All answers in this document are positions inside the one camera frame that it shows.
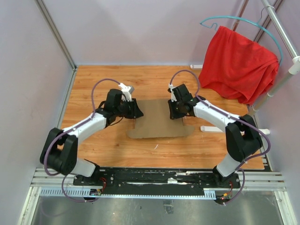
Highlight teal clothes hanger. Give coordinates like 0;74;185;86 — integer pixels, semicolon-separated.
199;15;284;64

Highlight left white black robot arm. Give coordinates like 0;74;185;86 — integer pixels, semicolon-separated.
40;89;143;186

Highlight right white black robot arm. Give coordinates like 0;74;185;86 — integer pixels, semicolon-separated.
168;84;263;188

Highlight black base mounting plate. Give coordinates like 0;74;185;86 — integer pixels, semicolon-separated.
73;167;241;197

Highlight white clothes rack stand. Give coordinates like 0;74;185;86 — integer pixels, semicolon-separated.
190;0;300;136

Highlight red cloth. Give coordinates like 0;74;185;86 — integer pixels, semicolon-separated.
198;26;280;105

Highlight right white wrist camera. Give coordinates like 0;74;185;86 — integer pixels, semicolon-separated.
168;84;178;102

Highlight aluminium rail frame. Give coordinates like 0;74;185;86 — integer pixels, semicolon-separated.
18;167;297;225

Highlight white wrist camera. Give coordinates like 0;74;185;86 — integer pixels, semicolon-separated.
118;83;135;102
168;84;178;102

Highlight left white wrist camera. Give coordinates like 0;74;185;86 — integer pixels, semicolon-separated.
118;83;135;102

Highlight brown cardboard box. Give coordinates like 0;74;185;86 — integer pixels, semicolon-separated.
127;99;195;139

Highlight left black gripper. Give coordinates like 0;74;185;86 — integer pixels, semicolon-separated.
115;98;144;120

